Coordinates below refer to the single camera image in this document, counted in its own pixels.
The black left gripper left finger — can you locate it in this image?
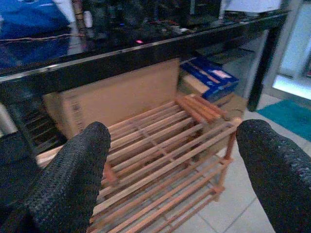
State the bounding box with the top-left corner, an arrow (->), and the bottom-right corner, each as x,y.
0,121 -> 112,233

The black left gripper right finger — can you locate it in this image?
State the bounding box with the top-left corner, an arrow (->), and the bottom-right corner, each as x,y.
235,119 -> 311,233

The teal floor mat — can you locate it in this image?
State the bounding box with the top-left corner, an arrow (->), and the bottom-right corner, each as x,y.
257,99 -> 311,143

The small brown cardboard box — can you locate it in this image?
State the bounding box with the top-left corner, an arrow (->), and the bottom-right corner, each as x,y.
178,74 -> 248,119

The wooden slatted shoe rack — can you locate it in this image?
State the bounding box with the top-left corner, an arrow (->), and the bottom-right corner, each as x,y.
36,93 -> 243,233

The large brown cardboard box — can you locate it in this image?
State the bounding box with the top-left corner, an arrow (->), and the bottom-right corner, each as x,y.
43,59 -> 180,139

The blue printed carton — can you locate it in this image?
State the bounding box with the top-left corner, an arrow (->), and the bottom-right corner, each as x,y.
181,57 -> 240,102

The glossy black table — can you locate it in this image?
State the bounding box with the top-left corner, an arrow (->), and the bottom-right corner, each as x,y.
0,7 -> 291,158

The glass sliding door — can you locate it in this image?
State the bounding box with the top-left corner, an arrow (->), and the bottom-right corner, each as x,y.
273,0 -> 311,100

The small white bottle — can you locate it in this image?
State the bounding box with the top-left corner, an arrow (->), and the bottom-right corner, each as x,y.
84,11 -> 94,28

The blue fabric bag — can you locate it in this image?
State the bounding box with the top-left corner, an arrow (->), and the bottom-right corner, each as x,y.
0,0 -> 71,39

